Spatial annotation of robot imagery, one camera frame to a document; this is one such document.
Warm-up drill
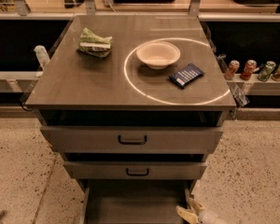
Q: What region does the white paper bowl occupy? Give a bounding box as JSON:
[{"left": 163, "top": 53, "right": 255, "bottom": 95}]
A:
[{"left": 136, "top": 41, "right": 180, "bottom": 70}]

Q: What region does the white bottle on left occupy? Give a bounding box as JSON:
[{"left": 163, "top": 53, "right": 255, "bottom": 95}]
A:
[{"left": 34, "top": 45, "right": 50, "bottom": 69}]

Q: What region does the red soda can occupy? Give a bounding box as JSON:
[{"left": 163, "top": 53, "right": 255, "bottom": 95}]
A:
[{"left": 224, "top": 60, "right": 240, "bottom": 80}]

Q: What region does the blue snack packet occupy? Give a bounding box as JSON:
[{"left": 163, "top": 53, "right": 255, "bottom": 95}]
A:
[{"left": 169, "top": 63, "right": 204, "bottom": 89}]

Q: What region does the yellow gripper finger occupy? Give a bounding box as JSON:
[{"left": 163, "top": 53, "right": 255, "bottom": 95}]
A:
[
  {"left": 175, "top": 205, "right": 198, "bottom": 224},
  {"left": 188, "top": 198, "right": 205, "bottom": 215}
]

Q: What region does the grey drawer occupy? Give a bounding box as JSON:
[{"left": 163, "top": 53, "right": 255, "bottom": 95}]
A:
[
  {"left": 64, "top": 161, "right": 206, "bottom": 180},
  {"left": 79, "top": 180, "right": 189, "bottom": 224},
  {"left": 41, "top": 126, "right": 223, "bottom": 154}
]

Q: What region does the green chip bag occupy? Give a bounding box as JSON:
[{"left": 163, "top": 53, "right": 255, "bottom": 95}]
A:
[{"left": 77, "top": 27, "right": 113, "bottom": 58}]

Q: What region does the clear plastic holder right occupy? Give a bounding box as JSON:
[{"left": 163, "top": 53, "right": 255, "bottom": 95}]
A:
[{"left": 217, "top": 54, "right": 249, "bottom": 107}]

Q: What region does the green soda can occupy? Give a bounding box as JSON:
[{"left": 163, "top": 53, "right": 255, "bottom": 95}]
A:
[{"left": 258, "top": 61, "right": 276, "bottom": 82}]

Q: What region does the orange-red soda can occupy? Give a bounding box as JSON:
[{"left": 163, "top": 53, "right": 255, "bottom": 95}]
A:
[{"left": 240, "top": 60, "right": 259, "bottom": 80}]

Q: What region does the grey drawer cabinet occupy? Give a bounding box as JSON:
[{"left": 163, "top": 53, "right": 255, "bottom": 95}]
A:
[{"left": 24, "top": 14, "right": 237, "bottom": 191}]

